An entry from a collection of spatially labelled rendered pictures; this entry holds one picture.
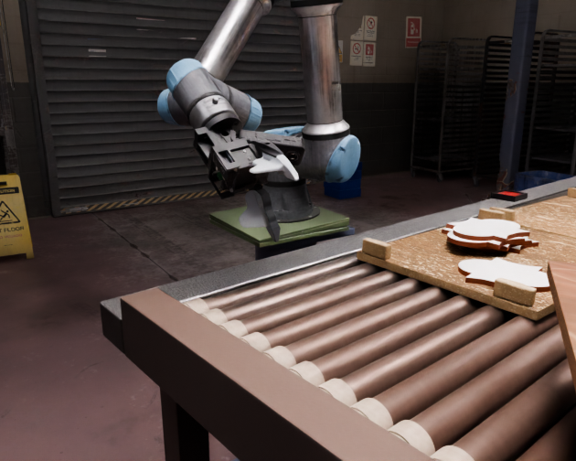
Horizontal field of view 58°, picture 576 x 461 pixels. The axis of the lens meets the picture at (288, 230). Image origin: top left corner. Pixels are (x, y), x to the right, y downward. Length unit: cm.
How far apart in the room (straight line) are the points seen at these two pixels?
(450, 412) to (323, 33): 87
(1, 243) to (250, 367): 375
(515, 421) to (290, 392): 23
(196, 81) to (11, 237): 343
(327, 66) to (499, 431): 88
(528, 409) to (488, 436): 7
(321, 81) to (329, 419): 87
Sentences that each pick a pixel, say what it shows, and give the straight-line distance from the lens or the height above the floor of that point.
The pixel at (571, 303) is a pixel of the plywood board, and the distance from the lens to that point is 57.
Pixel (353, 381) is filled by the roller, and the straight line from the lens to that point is 62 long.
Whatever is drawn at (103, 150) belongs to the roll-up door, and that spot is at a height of 60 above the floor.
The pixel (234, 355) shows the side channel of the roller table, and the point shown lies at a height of 95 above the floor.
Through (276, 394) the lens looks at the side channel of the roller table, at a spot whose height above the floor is 95.
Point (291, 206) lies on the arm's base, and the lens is 136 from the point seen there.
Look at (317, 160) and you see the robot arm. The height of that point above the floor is 107.
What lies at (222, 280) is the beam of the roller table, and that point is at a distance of 92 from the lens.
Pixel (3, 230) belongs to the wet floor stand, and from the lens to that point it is 425.
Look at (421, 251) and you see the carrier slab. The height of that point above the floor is 94.
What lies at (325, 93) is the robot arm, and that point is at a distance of 124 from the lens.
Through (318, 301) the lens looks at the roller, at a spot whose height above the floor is 92.
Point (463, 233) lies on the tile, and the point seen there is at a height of 98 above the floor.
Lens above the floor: 124
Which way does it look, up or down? 16 degrees down
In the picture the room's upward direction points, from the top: straight up
